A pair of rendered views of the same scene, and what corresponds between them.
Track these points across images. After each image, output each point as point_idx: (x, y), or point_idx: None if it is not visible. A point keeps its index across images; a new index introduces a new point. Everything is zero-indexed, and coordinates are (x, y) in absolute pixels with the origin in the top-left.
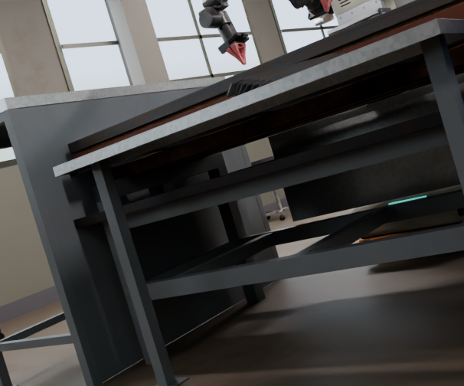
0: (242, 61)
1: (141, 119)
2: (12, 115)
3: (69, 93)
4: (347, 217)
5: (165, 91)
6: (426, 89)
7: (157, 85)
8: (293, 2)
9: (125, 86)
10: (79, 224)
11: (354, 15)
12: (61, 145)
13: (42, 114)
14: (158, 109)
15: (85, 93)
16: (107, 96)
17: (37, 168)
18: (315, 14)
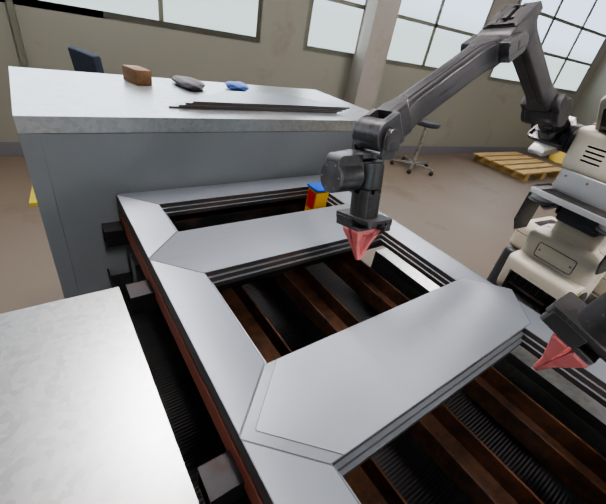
0: (356, 256)
1: (156, 278)
2: (26, 143)
3: (147, 120)
4: None
5: (306, 131)
6: (581, 412)
7: (298, 123)
8: (525, 114)
9: (249, 120)
10: (109, 278)
11: (586, 190)
12: (113, 187)
13: (88, 146)
14: (168, 300)
15: (177, 122)
16: (213, 131)
17: (62, 215)
18: (539, 138)
